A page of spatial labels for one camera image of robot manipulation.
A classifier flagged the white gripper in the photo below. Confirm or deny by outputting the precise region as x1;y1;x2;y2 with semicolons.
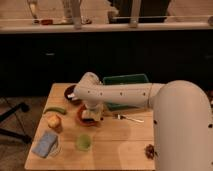
82;103;103;121

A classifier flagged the red bowl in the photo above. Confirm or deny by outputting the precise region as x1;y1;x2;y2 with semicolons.
75;105;99;127

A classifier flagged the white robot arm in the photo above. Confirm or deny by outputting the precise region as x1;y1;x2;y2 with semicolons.
74;72;213;171

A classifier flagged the white item in bowl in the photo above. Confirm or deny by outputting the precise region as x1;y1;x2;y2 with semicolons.
67;94;77;100

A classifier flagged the dark brown bowl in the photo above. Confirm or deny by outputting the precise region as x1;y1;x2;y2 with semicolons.
64;85;81;104

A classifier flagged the silver fork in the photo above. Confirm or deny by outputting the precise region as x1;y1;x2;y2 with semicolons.
114;114;144;123

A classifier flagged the light green cup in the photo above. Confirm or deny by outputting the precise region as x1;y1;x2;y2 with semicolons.
76;134;91;151

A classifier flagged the yellow bread piece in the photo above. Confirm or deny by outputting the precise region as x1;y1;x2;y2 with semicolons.
47;115;61;129

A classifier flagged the green tray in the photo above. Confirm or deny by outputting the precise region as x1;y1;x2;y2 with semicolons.
102;73;149;111

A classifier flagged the blue sponge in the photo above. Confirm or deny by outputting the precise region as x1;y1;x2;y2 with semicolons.
32;131;58;158

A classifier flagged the brown dried object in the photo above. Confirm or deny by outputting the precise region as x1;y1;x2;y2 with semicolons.
145;144;155;160

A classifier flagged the black tripod stand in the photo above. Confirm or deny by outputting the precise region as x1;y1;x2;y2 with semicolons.
0;96;33;145

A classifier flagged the dark cabinet counter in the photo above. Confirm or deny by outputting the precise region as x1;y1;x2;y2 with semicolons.
0;25;213;97

